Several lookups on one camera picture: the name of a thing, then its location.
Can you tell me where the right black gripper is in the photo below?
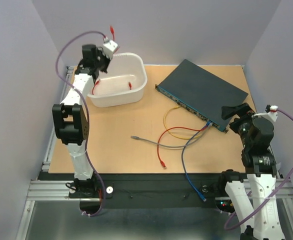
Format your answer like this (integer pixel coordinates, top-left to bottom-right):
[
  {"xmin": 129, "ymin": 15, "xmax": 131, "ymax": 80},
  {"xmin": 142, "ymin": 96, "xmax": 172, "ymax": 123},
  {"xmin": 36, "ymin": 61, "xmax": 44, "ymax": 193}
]
[{"xmin": 220, "ymin": 101, "xmax": 256, "ymax": 148}]

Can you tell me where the dark network switch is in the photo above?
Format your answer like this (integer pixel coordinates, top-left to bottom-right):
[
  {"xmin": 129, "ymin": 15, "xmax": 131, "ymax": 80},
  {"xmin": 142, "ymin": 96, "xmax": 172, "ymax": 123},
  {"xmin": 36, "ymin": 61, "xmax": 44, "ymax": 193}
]
[{"xmin": 155, "ymin": 59, "xmax": 248, "ymax": 133}]

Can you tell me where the long red patch cable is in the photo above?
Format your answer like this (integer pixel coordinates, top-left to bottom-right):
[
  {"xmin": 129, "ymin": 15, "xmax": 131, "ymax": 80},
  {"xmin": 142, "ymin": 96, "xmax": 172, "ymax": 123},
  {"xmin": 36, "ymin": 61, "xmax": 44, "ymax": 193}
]
[{"xmin": 91, "ymin": 78, "xmax": 134, "ymax": 96}]

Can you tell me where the yellow patch cable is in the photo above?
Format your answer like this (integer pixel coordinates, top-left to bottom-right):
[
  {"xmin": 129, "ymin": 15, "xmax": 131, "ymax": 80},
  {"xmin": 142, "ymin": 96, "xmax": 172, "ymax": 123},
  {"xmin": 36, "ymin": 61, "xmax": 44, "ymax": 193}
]
[{"xmin": 163, "ymin": 106, "xmax": 207, "ymax": 140}]

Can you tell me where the grey patch cable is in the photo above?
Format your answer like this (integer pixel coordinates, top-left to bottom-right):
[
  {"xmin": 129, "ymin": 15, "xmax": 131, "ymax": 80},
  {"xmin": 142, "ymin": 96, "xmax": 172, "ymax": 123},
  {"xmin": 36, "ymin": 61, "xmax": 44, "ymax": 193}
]
[{"xmin": 130, "ymin": 124, "xmax": 210, "ymax": 150}]

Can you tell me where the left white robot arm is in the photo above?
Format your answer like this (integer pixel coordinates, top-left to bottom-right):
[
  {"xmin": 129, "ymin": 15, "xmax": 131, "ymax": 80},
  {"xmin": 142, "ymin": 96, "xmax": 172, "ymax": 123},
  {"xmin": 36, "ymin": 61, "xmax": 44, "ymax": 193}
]
[{"xmin": 52, "ymin": 41, "xmax": 118, "ymax": 197}]

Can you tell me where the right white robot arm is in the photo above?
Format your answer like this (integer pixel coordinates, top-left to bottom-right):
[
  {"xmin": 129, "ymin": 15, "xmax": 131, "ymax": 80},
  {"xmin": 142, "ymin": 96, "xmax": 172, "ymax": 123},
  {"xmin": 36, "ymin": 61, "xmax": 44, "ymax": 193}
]
[{"xmin": 216, "ymin": 103, "xmax": 285, "ymax": 240}]

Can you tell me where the white plastic tub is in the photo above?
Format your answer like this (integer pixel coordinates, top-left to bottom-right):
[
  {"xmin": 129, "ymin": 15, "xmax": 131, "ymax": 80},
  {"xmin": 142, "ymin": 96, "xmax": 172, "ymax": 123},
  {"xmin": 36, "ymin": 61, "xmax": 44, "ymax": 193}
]
[{"xmin": 87, "ymin": 52, "xmax": 148, "ymax": 108}]

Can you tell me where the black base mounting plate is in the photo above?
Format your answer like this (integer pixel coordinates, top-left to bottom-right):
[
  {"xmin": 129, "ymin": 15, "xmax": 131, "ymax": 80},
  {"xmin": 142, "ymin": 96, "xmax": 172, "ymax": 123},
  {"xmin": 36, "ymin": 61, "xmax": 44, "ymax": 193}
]
[{"xmin": 37, "ymin": 171, "xmax": 245, "ymax": 210}]

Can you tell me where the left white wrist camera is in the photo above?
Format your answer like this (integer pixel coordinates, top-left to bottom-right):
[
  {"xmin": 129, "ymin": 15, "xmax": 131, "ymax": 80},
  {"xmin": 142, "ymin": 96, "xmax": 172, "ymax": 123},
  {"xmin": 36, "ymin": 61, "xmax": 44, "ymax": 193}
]
[{"xmin": 102, "ymin": 39, "xmax": 119, "ymax": 60}]

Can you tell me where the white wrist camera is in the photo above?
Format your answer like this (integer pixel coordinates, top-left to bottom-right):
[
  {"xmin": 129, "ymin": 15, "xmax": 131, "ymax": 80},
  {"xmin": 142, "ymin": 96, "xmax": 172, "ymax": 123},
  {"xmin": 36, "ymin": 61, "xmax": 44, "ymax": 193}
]
[
  {"xmin": 253, "ymin": 104, "xmax": 278, "ymax": 123},
  {"xmin": 102, "ymin": 39, "xmax": 119, "ymax": 60}
]

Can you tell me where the blue patch cable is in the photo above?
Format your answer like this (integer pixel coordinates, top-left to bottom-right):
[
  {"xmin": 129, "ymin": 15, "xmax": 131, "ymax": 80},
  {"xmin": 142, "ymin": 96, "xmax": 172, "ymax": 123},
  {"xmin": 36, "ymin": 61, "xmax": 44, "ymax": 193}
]
[{"xmin": 181, "ymin": 121, "xmax": 214, "ymax": 202}]

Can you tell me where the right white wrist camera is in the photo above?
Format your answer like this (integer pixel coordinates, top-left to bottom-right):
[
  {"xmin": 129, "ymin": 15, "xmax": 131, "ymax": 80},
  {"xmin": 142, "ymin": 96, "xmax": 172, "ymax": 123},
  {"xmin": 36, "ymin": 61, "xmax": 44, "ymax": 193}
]
[{"xmin": 253, "ymin": 104, "xmax": 278, "ymax": 123}]

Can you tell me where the red patch cable pair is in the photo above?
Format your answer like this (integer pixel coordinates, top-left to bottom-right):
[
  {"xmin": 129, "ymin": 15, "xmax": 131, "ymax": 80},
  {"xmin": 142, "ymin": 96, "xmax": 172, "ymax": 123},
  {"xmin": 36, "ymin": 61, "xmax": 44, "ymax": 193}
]
[{"xmin": 156, "ymin": 126, "xmax": 207, "ymax": 169}]

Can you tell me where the aluminium frame rail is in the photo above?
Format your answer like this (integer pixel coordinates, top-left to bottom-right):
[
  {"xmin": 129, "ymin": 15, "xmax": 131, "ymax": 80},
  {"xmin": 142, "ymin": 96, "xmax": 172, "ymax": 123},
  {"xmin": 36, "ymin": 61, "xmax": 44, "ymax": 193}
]
[{"xmin": 15, "ymin": 66, "xmax": 75, "ymax": 240}]

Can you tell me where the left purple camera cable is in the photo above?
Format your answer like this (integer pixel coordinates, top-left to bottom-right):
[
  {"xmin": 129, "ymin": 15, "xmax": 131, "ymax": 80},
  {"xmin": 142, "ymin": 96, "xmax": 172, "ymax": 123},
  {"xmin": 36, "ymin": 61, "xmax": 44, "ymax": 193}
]
[{"xmin": 55, "ymin": 30, "xmax": 110, "ymax": 218}]

